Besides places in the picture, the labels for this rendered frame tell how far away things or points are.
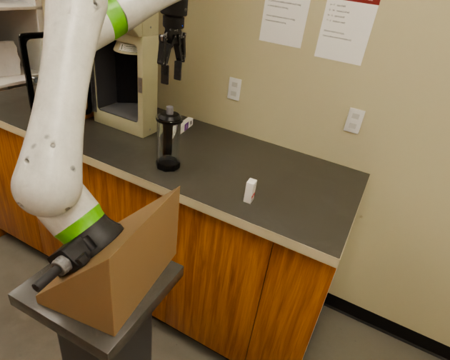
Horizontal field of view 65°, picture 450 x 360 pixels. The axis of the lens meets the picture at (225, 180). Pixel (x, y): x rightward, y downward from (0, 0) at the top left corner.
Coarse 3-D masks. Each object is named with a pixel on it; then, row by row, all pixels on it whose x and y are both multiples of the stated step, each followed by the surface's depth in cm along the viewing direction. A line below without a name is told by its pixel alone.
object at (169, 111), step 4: (168, 108) 138; (172, 108) 138; (164, 112) 141; (168, 112) 139; (172, 112) 139; (176, 112) 143; (160, 116) 138; (164, 116) 138; (168, 116) 138; (172, 116) 138; (176, 116) 139; (180, 116) 141; (164, 120) 137; (168, 120) 137; (172, 120) 138; (176, 120) 139
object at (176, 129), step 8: (160, 120) 137; (160, 128) 140; (168, 128) 139; (176, 128) 140; (160, 136) 142; (168, 136) 141; (176, 136) 142; (160, 144) 144; (168, 144) 142; (176, 144) 144; (160, 152) 145; (168, 152) 144; (176, 152) 146; (160, 160) 147; (168, 160) 146; (176, 160) 149
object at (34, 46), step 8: (32, 32) 142; (32, 40) 143; (40, 40) 146; (32, 48) 144; (40, 48) 147; (32, 56) 146; (40, 56) 148; (32, 64) 147; (24, 72) 146; (32, 72) 148; (32, 80) 149
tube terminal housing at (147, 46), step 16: (144, 32) 150; (144, 48) 153; (144, 64) 157; (144, 80) 160; (96, 96) 177; (144, 96) 164; (96, 112) 181; (144, 112) 168; (128, 128) 176; (144, 128) 172
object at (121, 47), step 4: (116, 44) 162; (120, 44) 160; (124, 44) 159; (128, 44) 159; (132, 44) 159; (116, 48) 161; (120, 48) 160; (124, 48) 159; (128, 48) 159; (132, 48) 159; (136, 48) 160; (120, 52) 160; (124, 52) 160; (128, 52) 160; (132, 52) 160; (136, 52) 160
